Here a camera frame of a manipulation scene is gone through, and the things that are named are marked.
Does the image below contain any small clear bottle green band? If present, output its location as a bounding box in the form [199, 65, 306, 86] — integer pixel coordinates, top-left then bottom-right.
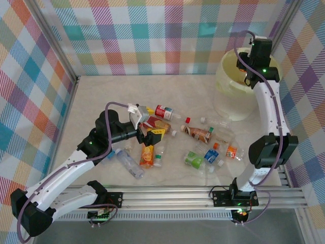
[153, 146, 166, 168]

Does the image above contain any clear bottle green cap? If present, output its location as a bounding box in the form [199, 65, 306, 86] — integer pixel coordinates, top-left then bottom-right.
[207, 126, 236, 143]

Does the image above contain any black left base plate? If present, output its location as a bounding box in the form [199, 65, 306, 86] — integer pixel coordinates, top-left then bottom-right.
[105, 192, 124, 208]

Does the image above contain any orange juice label bottle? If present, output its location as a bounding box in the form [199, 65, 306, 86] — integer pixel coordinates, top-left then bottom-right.
[139, 143, 155, 170]

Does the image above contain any aluminium frame post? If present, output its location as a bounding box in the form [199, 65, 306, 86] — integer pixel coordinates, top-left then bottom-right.
[269, 0, 305, 51]
[27, 0, 79, 84]

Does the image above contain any red white label bottle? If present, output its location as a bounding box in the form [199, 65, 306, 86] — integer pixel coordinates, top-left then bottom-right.
[154, 104, 191, 124]

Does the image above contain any controller circuit board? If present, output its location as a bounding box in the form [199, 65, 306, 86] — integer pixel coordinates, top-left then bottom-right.
[232, 208, 251, 222]
[87, 209, 112, 224]

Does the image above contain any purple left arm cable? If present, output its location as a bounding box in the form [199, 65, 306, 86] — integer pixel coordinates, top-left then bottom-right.
[16, 101, 133, 243]

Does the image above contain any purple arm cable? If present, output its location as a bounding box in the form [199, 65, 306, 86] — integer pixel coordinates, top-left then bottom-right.
[16, 101, 133, 243]
[233, 29, 284, 226]

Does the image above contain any grey slotted cable duct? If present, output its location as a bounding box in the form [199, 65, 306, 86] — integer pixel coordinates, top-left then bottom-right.
[54, 212, 234, 222]

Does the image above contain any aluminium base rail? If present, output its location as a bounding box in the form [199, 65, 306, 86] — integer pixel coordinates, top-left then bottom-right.
[54, 185, 309, 213]

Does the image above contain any long clear bottle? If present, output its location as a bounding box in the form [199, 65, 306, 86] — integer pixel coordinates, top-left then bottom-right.
[115, 148, 145, 180]

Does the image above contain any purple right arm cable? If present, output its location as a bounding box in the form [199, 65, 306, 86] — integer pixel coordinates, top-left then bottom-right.
[233, 29, 284, 226]

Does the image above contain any brown label bottle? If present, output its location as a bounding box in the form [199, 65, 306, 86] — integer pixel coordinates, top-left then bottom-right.
[180, 124, 214, 143]

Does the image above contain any clear bottle white cap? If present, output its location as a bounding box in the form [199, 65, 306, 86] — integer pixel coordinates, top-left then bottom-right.
[200, 116, 233, 129]

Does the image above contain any pale yellow plastic bin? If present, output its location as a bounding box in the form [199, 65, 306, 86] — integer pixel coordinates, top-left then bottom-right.
[213, 47, 282, 121]

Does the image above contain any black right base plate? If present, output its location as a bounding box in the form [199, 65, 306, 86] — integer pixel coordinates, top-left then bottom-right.
[212, 189, 259, 208]

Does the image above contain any red amber label bottle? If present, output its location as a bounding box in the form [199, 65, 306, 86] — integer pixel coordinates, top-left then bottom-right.
[139, 115, 178, 137]

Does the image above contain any aluminium frame side bar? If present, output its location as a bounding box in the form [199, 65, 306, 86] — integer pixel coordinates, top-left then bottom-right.
[45, 76, 81, 184]
[278, 165, 293, 189]

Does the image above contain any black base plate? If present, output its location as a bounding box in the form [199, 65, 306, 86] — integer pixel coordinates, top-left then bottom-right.
[105, 192, 124, 208]
[212, 189, 259, 208]

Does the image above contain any green label bottle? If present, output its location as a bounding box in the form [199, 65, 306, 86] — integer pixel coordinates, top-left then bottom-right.
[183, 149, 211, 176]

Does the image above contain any orange label bottle orange cap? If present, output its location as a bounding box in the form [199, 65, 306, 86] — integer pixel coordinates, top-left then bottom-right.
[213, 142, 246, 162]

